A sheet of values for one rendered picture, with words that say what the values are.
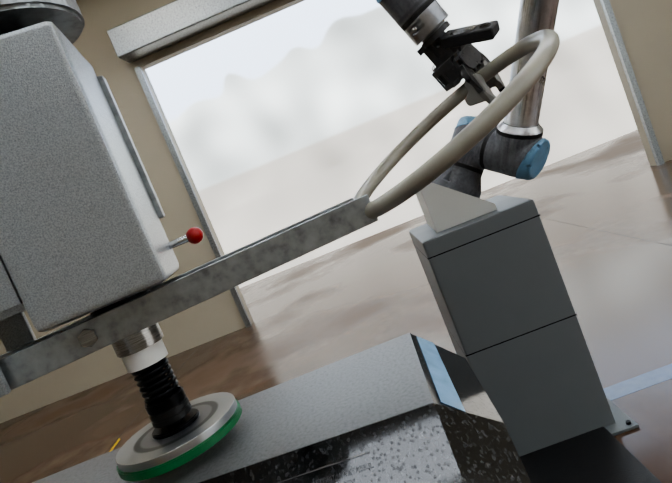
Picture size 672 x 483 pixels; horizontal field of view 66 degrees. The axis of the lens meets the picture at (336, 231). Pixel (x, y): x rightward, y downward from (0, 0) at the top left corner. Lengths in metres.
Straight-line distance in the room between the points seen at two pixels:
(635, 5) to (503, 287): 5.19
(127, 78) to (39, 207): 5.49
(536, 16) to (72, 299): 1.45
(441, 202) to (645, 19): 5.14
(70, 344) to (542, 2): 1.49
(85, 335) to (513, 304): 1.38
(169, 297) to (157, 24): 5.21
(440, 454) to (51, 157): 0.69
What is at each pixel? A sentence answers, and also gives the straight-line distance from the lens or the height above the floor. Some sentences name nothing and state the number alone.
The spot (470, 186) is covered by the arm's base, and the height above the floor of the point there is 0.95.
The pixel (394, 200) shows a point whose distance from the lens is 0.83.
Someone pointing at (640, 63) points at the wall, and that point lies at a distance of 6.63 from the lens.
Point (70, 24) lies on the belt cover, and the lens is 1.02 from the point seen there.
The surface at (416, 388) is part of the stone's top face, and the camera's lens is 0.85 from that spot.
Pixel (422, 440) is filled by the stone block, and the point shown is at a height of 0.77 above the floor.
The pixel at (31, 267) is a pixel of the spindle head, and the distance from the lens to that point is 0.87.
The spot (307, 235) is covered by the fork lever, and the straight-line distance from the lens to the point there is 0.87.
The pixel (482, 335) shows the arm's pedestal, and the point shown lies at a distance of 1.87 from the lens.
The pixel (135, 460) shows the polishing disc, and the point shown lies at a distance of 0.94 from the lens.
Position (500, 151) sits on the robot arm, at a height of 1.03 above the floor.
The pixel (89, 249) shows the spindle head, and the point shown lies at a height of 1.19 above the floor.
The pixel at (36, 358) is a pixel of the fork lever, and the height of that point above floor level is 1.07.
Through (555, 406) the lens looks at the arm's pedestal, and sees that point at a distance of 2.04.
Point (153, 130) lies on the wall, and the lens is 6.15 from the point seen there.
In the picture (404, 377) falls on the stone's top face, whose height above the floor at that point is 0.80.
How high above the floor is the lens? 1.15
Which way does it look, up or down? 5 degrees down
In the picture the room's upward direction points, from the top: 22 degrees counter-clockwise
